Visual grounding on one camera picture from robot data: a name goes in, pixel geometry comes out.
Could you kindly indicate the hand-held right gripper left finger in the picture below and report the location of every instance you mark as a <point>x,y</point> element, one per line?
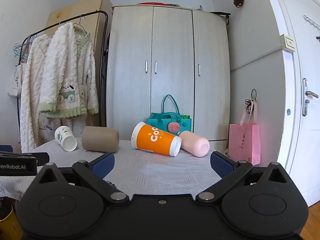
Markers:
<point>103,165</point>

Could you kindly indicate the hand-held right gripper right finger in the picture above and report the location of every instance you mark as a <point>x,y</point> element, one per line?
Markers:
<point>221,163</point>

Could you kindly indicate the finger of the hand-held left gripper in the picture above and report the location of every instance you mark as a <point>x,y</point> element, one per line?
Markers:
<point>41,158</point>

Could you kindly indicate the tan cup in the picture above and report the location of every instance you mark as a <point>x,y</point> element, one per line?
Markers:
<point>100,138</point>

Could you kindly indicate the pink cup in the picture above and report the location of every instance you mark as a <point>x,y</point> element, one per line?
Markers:
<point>196,143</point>

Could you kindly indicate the white cup with green print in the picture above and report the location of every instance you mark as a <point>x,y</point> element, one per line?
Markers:
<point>65,137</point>

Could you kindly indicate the yellow cup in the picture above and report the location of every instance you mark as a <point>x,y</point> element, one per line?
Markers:
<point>10,225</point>

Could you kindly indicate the orange paper cup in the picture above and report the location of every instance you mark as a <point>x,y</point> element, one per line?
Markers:
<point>155,138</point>

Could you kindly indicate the pink paper bag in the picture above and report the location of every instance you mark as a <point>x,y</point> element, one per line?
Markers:
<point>243,142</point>

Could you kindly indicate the white printed garment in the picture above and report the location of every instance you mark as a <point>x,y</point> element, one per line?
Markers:
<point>75,126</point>

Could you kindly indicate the white patterned tablecloth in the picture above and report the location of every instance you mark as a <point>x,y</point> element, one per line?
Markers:
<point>155,172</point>

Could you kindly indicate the pink watermelon charm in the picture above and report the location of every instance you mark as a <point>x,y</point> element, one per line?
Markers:
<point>174,127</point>

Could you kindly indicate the black clothes rack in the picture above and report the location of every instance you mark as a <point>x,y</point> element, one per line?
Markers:
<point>101,100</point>

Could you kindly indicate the teal felt handbag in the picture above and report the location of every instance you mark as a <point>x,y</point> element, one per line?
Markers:
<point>158,123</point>

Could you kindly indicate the plain white fleece robe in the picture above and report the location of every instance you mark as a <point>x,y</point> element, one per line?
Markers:
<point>32,85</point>

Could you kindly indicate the white tote bag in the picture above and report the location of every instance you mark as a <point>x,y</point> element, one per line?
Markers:
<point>15,82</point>

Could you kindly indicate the blue round sticker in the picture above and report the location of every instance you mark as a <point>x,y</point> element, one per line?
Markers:
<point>289,111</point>

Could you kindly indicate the white door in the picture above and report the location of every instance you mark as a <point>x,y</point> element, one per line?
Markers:
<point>310,142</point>

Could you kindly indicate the white fleece robe green trim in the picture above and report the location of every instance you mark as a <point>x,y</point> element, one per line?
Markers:
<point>62,62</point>

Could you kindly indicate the light wood wardrobe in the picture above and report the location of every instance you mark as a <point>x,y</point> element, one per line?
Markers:
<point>172,55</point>

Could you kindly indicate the black long item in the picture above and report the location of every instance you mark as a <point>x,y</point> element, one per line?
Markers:
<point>222,14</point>

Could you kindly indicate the tan wooden board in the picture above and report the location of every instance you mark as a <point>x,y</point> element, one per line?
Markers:
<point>92,11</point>

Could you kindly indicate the red flat item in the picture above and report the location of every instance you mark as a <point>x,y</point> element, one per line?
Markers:
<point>150,3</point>

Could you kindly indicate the white wall switch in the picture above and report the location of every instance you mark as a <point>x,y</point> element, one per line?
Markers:
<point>288,42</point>

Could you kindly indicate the metal hook rail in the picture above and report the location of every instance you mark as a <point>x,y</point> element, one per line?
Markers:
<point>311,21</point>

